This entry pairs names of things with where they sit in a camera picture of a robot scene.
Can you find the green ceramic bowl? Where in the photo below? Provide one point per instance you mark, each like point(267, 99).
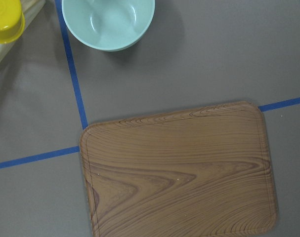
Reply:
point(108, 25)

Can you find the yellow cup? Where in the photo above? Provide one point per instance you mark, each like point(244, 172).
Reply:
point(12, 21)

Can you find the wooden cup rack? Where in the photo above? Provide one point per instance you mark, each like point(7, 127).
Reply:
point(30, 10)

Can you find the wooden tray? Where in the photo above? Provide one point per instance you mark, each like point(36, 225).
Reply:
point(203, 172)

